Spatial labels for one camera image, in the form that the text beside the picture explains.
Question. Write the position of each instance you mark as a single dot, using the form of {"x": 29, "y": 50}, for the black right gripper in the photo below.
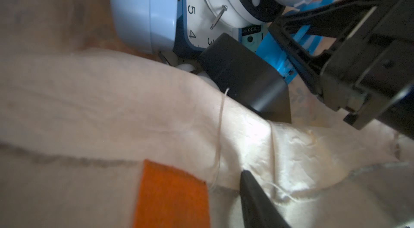
{"x": 371, "y": 75}

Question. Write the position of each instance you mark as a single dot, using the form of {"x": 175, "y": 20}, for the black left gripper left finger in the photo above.
{"x": 247, "y": 78}

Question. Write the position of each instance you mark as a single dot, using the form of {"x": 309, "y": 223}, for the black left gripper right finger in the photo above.
{"x": 258, "y": 210}

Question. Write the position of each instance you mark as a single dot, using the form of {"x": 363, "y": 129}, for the beige canvas bag orange handles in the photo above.
{"x": 81, "y": 112}

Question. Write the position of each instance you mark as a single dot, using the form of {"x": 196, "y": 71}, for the dark blue square alarm clock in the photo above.
{"x": 178, "y": 26}

